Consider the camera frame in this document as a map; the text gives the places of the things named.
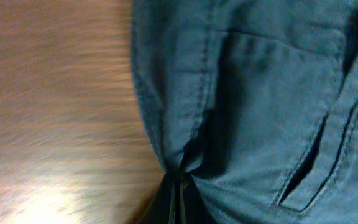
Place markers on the navy blue shorts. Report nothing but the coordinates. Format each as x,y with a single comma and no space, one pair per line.
257,100

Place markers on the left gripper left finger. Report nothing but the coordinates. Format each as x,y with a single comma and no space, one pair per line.
159,207

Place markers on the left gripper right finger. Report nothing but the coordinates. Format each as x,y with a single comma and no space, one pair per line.
191,208

